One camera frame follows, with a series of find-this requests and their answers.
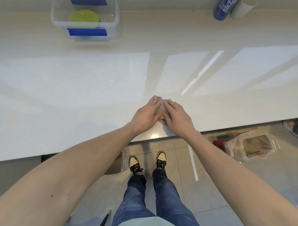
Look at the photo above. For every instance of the person's right hand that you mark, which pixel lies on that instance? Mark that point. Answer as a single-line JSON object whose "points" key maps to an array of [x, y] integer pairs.
{"points": [[178, 121]]}

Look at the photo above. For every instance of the person's left hand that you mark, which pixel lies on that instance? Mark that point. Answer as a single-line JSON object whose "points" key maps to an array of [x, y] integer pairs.
{"points": [[143, 117]]}

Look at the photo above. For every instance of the person's left thumb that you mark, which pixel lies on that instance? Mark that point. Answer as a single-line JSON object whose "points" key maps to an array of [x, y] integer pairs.
{"points": [[160, 115]]}

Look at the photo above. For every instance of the person's right thumb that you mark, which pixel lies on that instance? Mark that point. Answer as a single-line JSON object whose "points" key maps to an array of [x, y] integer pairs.
{"points": [[164, 117]]}

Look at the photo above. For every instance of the brown dough lump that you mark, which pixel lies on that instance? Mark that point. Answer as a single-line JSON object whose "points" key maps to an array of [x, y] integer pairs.
{"points": [[161, 107]]}

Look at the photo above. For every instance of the person's right forearm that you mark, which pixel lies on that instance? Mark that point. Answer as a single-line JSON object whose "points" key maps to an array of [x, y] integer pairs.
{"points": [[239, 184]]}

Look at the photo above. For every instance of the person's left forearm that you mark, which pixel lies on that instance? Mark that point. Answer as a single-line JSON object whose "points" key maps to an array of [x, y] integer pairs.
{"points": [[69, 177]]}

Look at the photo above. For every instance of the person's right shoe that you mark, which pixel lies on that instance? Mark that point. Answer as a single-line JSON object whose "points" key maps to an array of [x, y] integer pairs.
{"points": [[160, 160]]}

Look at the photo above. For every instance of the person's shoe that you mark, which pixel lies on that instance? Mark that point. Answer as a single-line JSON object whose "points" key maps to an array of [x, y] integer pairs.
{"points": [[136, 165], [160, 160]]}

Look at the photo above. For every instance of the person's left shoe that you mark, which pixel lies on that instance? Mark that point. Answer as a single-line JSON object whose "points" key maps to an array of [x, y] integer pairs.
{"points": [[136, 165]]}

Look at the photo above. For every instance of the red packet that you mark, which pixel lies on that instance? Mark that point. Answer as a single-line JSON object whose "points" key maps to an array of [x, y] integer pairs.
{"points": [[220, 145]]}

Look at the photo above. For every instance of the clear plastic bin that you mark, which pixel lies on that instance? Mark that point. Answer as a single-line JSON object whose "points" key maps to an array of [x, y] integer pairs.
{"points": [[115, 165]]}

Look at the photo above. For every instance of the person's right jeans leg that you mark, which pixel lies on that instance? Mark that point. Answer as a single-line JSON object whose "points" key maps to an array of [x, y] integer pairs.
{"points": [[170, 195]]}

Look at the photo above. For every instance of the person's jeans leg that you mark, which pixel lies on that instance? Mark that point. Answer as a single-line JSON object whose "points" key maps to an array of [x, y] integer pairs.
{"points": [[135, 198], [170, 195]]}

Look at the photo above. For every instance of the person's left jeans leg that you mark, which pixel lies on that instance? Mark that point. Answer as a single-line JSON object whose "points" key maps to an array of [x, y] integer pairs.
{"points": [[135, 198]]}

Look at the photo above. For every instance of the clear plastic bag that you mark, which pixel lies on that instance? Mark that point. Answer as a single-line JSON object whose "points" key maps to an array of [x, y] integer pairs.
{"points": [[251, 144]]}

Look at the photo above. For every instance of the clear plastic storage container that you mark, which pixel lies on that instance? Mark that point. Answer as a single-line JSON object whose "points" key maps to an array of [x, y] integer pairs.
{"points": [[109, 25]]}

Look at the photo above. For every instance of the light green shirt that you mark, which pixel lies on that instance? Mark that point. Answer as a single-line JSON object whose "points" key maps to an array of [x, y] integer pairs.
{"points": [[146, 221]]}

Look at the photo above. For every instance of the blue tape strip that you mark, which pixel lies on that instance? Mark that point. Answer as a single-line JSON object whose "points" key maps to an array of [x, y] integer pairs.
{"points": [[89, 2], [86, 32]]}

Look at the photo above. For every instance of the black stick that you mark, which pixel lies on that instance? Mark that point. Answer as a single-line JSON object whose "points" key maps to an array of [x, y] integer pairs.
{"points": [[106, 218]]}

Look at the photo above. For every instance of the blue bottle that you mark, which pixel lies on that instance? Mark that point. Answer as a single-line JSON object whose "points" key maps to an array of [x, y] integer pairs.
{"points": [[223, 9]]}

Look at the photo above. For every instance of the green round lid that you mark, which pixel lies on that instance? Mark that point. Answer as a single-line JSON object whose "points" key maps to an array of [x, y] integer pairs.
{"points": [[84, 19]]}

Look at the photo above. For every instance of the white paper tube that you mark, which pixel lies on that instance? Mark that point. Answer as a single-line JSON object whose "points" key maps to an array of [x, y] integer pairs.
{"points": [[242, 9]]}

